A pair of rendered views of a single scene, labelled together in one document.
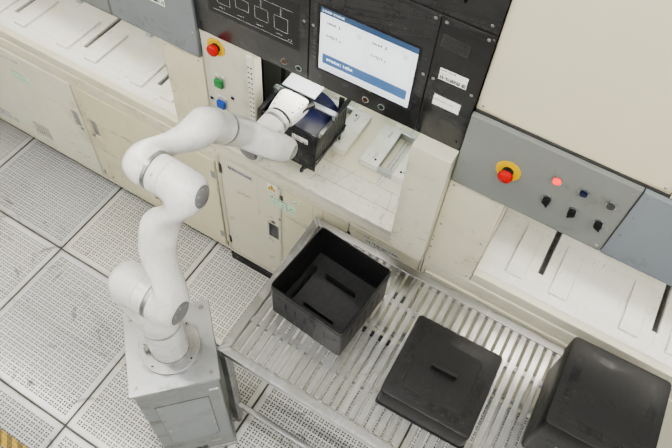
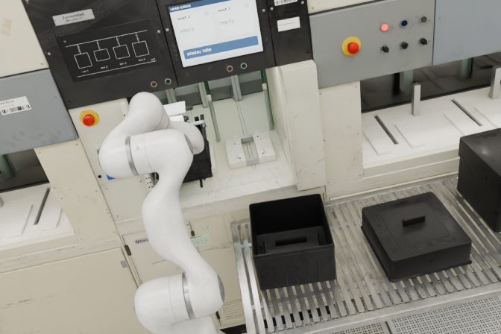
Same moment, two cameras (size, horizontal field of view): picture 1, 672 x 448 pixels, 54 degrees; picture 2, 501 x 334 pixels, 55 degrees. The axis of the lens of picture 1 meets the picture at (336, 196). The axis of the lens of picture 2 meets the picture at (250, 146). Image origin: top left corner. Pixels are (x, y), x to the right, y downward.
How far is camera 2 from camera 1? 0.95 m
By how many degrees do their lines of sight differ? 30
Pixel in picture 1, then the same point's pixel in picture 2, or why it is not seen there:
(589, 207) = (411, 32)
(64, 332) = not seen: outside the picture
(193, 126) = (143, 102)
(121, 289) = (157, 303)
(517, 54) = not seen: outside the picture
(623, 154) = not seen: outside the picture
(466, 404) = (446, 227)
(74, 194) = not seen: outside the picture
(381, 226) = (282, 186)
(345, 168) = (224, 177)
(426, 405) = (427, 245)
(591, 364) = (484, 141)
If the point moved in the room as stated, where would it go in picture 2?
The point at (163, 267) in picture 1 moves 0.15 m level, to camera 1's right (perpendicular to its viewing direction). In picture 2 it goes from (186, 244) to (235, 215)
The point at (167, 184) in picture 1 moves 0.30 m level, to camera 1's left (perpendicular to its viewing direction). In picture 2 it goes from (157, 145) to (32, 202)
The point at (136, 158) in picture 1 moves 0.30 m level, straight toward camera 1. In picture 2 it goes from (115, 146) to (218, 168)
